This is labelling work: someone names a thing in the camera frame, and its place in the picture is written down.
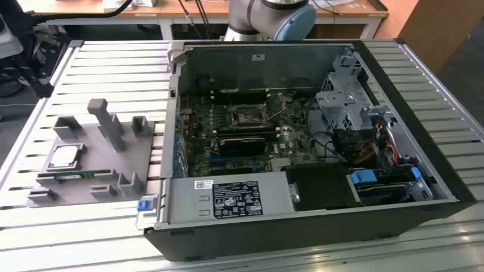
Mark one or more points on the silver square CPU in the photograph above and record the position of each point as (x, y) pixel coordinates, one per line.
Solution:
(66, 156)

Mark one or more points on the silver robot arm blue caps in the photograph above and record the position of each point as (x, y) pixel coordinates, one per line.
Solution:
(245, 17)

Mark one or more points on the black RAM slot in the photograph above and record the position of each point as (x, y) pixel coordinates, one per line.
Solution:
(241, 99)
(245, 131)
(245, 136)
(241, 92)

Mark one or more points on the CPU socket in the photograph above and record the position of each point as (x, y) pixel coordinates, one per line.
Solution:
(249, 117)

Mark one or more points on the grey parts rack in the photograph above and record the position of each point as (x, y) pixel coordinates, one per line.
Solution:
(94, 158)

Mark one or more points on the green RAM stick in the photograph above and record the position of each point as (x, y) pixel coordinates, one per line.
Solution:
(86, 173)

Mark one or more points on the small white case sticker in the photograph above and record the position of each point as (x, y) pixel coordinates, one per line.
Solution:
(257, 57)

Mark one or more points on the blue case latch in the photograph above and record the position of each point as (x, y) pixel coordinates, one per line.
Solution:
(144, 206)

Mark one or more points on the black graphics card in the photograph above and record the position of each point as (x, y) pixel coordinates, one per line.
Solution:
(241, 147)

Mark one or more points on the grey power supply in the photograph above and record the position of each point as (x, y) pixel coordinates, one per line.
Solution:
(181, 198)

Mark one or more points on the white barcode sticker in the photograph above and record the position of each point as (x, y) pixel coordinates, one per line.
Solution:
(204, 184)

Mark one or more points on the thin metal locking lever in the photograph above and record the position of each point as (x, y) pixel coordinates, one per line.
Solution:
(278, 113)

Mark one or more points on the black rating label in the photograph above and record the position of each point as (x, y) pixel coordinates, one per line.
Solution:
(236, 198)

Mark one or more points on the green motherboard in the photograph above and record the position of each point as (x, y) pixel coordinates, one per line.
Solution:
(294, 141)

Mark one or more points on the silver chipset heatsink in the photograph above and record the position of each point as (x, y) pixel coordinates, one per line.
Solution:
(280, 165)

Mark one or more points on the white paper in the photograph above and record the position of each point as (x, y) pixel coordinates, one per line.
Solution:
(328, 3)

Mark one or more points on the silver drive cage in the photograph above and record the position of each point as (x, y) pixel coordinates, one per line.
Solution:
(340, 113)

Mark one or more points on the black open PC case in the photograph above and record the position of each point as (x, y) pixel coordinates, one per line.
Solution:
(264, 241)

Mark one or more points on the blue disk carrier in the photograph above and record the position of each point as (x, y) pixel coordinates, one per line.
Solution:
(362, 177)

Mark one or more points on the brown wooden cabinet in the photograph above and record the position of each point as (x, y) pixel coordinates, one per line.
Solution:
(434, 28)

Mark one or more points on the small blue clip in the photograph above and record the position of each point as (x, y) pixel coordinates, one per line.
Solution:
(414, 173)

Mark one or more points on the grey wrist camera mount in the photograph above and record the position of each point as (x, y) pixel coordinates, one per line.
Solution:
(9, 37)

